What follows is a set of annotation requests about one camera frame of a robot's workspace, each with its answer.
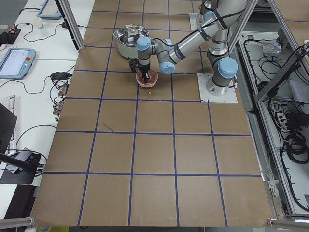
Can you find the far blue teach pendant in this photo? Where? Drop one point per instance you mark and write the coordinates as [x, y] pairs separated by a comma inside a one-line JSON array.
[[49, 10]]

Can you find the glass pot lid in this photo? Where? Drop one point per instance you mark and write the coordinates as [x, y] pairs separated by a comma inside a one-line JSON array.
[[128, 34]]

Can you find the near blue teach pendant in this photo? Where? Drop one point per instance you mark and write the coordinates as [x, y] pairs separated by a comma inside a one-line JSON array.
[[16, 63]]

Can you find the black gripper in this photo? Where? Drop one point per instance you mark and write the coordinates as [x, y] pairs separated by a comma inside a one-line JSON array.
[[144, 68]]

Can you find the pink bowl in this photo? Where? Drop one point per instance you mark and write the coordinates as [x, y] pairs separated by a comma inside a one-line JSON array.
[[141, 82]]

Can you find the white keyboard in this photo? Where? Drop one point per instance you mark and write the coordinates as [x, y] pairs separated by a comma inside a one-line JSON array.
[[9, 102]]

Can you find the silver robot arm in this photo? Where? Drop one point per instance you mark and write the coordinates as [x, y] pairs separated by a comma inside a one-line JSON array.
[[215, 18]]

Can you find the white plastic cup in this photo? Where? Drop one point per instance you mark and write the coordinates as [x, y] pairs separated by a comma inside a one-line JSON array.
[[39, 23]]

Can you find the aluminium frame post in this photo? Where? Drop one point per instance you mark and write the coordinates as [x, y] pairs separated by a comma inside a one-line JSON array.
[[68, 17]]

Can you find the blue teach pendant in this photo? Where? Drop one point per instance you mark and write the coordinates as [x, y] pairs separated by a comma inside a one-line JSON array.
[[49, 10], [16, 63]]

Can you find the black power adapter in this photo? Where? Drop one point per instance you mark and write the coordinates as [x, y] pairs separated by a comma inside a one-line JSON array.
[[60, 76]]

